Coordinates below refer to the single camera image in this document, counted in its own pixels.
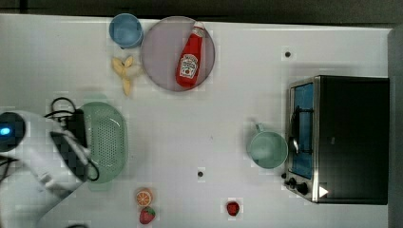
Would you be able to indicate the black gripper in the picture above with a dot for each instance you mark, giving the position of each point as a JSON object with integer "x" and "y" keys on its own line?
{"x": 70, "y": 154}

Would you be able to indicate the green plastic strainer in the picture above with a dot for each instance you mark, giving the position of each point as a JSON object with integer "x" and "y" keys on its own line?
{"x": 106, "y": 135}

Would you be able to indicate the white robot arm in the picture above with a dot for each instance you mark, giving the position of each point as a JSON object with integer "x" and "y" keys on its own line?
{"x": 34, "y": 188}

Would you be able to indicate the peeled toy banana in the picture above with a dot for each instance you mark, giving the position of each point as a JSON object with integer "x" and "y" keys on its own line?
{"x": 127, "y": 70}

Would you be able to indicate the toy orange slice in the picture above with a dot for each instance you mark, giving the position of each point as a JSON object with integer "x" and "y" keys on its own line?
{"x": 144, "y": 197}

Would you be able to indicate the blue plastic cup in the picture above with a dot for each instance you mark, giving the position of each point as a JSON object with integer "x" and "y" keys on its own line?
{"x": 126, "y": 30}

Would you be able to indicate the toy strawberry with leaves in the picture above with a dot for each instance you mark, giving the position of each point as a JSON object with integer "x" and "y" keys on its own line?
{"x": 147, "y": 215}

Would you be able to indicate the grey round plate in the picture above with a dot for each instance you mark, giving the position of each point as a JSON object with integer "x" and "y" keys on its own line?
{"x": 162, "y": 47}

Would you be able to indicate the red ketchup bottle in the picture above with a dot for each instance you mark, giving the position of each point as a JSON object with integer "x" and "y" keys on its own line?
{"x": 189, "y": 64}

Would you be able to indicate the red toy strawberry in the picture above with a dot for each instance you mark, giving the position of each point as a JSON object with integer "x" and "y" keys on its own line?
{"x": 233, "y": 208}

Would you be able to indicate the green mug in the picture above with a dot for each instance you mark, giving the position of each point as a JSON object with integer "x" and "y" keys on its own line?
{"x": 267, "y": 149}

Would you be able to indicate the black toaster oven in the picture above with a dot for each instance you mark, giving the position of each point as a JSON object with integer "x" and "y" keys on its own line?
{"x": 338, "y": 130}

